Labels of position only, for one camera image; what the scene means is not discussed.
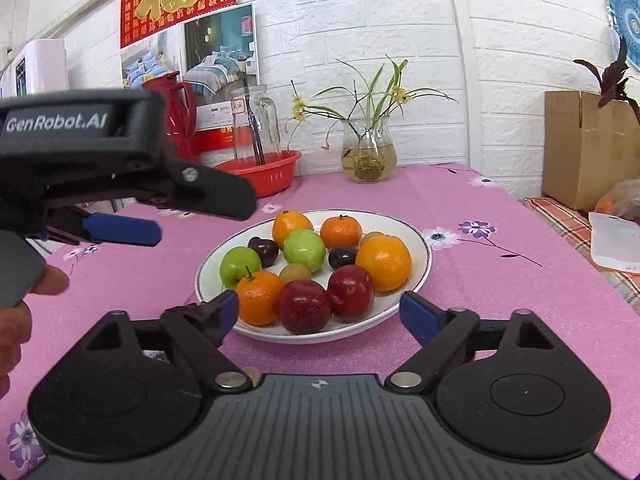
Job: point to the red thermos jug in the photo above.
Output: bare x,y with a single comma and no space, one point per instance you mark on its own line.
180,112

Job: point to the pink floral tablecloth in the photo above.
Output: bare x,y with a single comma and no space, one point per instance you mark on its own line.
491,255

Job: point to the dark purple leaf plant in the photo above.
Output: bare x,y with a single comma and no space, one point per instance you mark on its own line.
612,81

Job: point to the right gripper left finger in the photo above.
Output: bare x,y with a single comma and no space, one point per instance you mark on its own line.
197,332

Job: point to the white plastic packet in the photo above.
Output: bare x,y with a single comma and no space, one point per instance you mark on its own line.
615,243

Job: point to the large mandarin with stem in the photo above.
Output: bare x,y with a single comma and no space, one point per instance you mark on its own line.
258,295

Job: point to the small green apple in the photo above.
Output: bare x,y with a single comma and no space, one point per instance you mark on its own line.
236,264

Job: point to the large orange fruit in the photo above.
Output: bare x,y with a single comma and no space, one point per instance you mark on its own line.
388,261

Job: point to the blue round wall decoration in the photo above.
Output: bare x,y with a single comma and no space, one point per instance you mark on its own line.
623,17

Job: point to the person's left hand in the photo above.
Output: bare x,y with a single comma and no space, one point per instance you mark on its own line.
16,323

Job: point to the plaid cloth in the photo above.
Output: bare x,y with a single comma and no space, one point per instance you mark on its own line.
575,229

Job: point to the clear plastic bag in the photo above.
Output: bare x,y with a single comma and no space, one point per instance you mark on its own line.
623,201

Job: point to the brown kiwi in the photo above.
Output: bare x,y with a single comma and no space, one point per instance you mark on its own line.
369,236
295,272

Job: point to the clear glass pitcher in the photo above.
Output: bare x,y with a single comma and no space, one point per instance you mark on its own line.
267,118

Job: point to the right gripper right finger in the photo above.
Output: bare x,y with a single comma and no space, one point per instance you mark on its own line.
444,337

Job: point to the black stirring stick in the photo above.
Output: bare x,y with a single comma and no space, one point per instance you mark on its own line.
252,123

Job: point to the dark red apple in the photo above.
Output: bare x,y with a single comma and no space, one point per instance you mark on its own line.
352,293
304,307

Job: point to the glass vase with plant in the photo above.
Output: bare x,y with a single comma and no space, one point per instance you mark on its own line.
357,115

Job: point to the red plastic basket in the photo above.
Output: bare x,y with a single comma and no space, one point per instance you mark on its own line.
274,176

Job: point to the large green apple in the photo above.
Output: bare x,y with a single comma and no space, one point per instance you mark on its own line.
305,247

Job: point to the bedding wall calendar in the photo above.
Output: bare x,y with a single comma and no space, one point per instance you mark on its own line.
212,53

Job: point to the brown cardboard box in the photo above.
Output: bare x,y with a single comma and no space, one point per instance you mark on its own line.
588,148

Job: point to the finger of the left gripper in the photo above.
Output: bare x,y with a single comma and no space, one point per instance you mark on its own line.
187,186
73,225

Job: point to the white water purifier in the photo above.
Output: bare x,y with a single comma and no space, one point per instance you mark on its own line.
39,68

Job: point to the small mandarin with stem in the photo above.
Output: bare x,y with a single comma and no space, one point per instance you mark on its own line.
341,231

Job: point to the smooth orange fruit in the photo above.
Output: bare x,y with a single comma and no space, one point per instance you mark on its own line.
287,222

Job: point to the dark cherry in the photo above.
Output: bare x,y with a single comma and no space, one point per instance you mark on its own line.
342,256
267,250

